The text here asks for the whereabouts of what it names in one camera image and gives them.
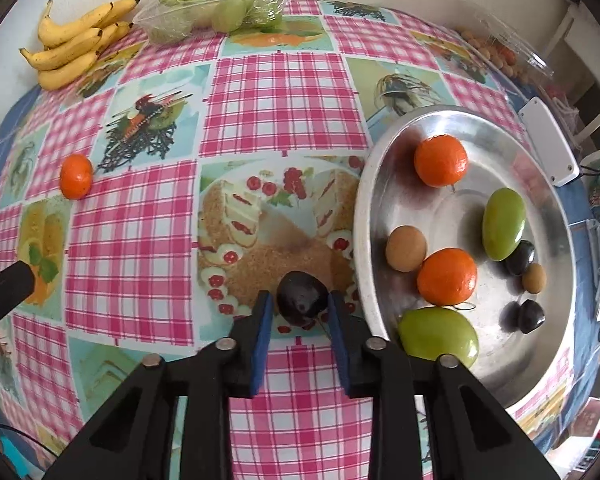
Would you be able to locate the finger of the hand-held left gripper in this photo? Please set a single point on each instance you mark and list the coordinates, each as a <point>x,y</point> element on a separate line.
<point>5,290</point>

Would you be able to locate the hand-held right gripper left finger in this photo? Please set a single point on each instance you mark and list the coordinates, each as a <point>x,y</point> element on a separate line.
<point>262,345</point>

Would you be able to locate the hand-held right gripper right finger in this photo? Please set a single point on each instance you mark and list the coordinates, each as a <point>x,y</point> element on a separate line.
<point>341,345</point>

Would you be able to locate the dark purple plum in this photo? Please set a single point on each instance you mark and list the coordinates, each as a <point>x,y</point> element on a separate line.
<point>300,295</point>
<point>530,316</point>
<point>520,257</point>

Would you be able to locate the plump green mango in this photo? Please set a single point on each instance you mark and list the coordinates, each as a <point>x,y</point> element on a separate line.
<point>435,332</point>

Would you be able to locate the orange mandarin with stem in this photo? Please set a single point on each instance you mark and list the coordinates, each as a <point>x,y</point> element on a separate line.
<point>447,276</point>

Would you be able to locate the small orange mandarin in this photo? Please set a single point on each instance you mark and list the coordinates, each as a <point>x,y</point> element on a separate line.
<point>76,176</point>

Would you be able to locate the round metal plate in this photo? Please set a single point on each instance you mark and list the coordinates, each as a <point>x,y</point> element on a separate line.
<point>460,210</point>

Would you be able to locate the elongated green mango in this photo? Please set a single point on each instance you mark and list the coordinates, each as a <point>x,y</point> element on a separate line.
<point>503,224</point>

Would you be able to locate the small brown round fruit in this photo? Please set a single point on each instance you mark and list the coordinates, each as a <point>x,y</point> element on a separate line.
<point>534,277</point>

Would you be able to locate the large smooth orange mandarin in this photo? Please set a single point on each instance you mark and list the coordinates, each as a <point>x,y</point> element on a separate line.
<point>440,160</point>

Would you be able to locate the yellow banana bunch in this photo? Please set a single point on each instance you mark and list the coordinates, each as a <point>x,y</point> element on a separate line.
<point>65,45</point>

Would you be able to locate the reddish printed box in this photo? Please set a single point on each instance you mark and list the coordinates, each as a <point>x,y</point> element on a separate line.
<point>592,420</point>

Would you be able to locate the white plastic device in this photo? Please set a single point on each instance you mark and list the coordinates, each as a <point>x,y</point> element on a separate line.
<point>550,140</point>

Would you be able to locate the clear plastic fruit tray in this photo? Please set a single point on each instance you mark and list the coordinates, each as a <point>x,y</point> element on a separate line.
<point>147,22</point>

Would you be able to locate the group of small green apples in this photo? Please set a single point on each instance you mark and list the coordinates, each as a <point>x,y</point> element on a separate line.
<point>227,15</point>

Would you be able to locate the clear plastic box of nuts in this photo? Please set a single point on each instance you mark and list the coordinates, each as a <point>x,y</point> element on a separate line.
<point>500,52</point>

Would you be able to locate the white chair frame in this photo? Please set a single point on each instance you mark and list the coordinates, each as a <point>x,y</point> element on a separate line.
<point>567,25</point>

